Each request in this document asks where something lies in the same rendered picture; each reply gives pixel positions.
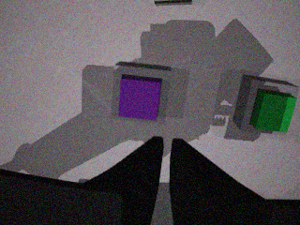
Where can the purple button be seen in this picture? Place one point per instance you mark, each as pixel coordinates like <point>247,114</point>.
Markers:
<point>140,92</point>

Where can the green button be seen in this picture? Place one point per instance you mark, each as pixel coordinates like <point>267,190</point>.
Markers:
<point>264,105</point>

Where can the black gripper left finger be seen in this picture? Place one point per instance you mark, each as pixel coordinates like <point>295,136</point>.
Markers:
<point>123,195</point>

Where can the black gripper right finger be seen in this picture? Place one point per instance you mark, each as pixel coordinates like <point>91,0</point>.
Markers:
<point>202,194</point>

